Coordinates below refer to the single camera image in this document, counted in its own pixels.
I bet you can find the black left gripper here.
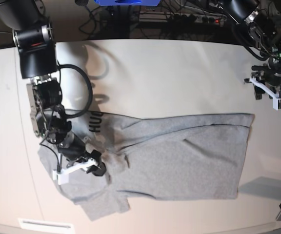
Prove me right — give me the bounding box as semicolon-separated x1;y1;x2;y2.
251;40;281;87

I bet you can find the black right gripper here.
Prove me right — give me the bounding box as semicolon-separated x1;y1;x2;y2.
58;133;106;176

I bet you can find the grey T-shirt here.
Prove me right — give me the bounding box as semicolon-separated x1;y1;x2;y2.
37;111;256;222

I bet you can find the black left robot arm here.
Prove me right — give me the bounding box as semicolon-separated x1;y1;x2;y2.
217;0;281;88

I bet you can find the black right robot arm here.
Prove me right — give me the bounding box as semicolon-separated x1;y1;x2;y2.
0;0;106;178

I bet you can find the white label strip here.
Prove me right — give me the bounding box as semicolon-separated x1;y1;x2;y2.
18;218;74;233

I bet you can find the white power strip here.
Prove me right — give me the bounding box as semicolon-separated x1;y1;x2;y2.
170;14;227;25

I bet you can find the blue plastic box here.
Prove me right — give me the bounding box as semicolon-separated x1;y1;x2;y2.
94;0;160;6

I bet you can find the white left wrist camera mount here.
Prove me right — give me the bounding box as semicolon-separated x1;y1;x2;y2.
243;76;281;111

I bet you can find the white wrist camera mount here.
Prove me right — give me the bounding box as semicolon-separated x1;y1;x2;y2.
243;76;281;111
52;159;98;185

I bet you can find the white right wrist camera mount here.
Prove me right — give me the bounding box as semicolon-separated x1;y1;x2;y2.
52;159;98;185

